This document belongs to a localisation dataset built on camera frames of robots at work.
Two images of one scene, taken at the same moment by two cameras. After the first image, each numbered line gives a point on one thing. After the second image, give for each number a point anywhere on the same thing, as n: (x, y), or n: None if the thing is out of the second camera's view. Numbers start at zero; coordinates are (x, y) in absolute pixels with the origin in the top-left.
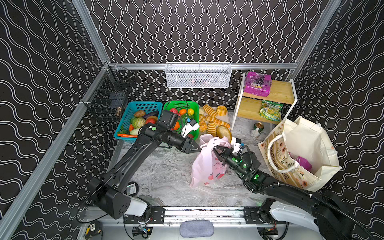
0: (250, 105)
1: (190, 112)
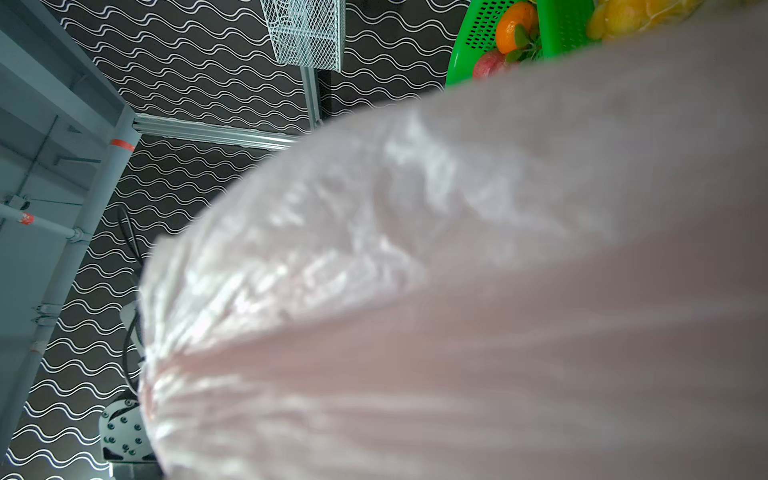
0: None
1: (609, 17)
